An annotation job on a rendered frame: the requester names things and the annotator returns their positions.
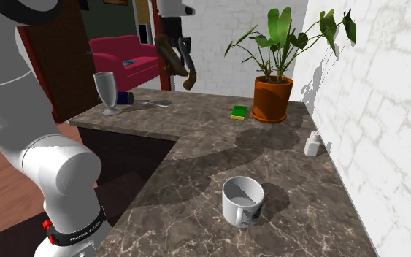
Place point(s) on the pink sofa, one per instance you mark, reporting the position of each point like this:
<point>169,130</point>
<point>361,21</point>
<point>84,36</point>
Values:
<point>119,48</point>

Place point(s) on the dark blue cup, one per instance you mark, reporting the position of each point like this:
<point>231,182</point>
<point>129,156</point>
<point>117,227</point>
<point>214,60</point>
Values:
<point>124,98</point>

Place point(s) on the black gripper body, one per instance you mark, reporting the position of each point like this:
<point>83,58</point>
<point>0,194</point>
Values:
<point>171,28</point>

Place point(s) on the white mug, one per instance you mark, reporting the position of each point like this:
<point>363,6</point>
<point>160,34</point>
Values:
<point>235,210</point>

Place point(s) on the green and yellow sponge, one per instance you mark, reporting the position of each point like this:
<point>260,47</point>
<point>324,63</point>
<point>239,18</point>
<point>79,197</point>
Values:
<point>239,112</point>

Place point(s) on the grey goblet glass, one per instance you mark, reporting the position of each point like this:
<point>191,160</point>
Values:
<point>107,89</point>

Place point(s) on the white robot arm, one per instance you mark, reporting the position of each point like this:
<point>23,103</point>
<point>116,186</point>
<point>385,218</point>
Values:
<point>20,117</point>

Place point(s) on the dark robot stand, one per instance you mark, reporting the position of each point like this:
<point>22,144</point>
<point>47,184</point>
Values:
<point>11,239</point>

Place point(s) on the small white bottle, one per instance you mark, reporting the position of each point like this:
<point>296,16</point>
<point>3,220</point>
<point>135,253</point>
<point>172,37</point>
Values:
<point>312,145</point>

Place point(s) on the red door frame post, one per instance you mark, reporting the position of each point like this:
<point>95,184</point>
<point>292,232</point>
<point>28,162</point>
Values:
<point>165,83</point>

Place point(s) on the brown door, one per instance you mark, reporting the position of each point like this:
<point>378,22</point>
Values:
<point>62,53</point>

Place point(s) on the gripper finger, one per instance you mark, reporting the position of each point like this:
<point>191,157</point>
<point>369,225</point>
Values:
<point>188,60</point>
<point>171,58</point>

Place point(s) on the green plant in orange pot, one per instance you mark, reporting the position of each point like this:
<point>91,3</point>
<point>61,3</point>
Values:
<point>271,98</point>

